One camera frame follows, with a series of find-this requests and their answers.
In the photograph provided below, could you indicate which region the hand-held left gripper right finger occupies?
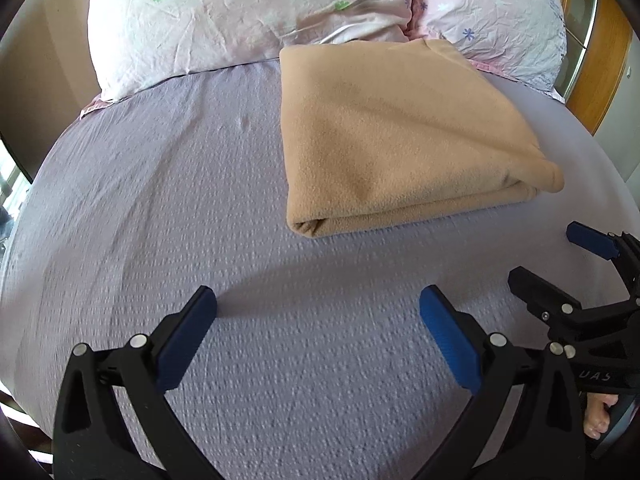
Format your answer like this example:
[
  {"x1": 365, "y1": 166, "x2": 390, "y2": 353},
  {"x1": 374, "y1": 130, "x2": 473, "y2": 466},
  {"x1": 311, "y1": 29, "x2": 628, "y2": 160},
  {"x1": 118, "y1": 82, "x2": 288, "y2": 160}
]
[{"x1": 419, "y1": 285, "x2": 587, "y2": 480}]

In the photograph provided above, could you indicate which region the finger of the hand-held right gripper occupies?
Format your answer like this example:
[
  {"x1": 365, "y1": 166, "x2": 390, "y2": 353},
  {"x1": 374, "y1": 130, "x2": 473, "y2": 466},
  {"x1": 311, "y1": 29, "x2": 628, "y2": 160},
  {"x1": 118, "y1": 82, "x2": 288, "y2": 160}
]
[
  {"x1": 507, "y1": 266, "x2": 640, "y2": 346},
  {"x1": 566, "y1": 221, "x2": 640, "y2": 301}
]

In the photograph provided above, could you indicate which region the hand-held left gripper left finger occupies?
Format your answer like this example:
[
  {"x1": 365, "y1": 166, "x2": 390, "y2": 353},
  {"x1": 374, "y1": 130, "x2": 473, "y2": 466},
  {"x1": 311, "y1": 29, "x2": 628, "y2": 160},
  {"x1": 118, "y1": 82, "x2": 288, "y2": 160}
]
[{"x1": 52, "y1": 285, "x2": 221, "y2": 480}]

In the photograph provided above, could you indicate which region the lavender textured bed sheet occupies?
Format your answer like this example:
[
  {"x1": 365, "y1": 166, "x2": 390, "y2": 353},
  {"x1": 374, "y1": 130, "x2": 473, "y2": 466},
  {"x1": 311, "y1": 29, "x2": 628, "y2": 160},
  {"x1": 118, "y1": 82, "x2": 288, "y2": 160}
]
[{"x1": 0, "y1": 55, "x2": 640, "y2": 443}]

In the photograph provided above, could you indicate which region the wooden headboard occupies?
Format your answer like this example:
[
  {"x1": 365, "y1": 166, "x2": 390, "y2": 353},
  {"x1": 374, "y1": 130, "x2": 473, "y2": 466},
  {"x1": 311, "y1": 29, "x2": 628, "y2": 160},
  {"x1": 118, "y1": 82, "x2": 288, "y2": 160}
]
[{"x1": 559, "y1": 0, "x2": 634, "y2": 136}]

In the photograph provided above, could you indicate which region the folded tan fleece blanket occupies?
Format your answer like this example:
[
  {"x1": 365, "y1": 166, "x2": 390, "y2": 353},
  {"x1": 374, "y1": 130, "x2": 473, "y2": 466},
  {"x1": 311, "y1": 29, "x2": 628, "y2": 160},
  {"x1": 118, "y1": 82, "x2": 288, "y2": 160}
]
[{"x1": 278, "y1": 38, "x2": 566, "y2": 238}]

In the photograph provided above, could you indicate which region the bright window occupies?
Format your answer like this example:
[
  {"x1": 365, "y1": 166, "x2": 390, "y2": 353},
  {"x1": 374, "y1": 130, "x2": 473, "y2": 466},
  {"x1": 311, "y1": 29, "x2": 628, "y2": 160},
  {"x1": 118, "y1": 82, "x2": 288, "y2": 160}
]
[{"x1": 0, "y1": 152, "x2": 32, "y2": 243}]

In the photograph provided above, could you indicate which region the pink floral pillow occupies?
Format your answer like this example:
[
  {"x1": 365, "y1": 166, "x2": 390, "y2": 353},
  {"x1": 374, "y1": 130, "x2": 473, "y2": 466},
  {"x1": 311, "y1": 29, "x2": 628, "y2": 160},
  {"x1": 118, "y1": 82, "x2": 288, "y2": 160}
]
[{"x1": 409, "y1": 0, "x2": 568, "y2": 106}]

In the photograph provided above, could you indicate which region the white floral pillow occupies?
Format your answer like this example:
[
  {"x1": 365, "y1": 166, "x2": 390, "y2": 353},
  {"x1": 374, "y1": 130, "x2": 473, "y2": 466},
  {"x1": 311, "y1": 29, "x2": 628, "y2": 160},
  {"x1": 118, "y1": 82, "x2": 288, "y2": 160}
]
[{"x1": 87, "y1": 0, "x2": 417, "y2": 103}]

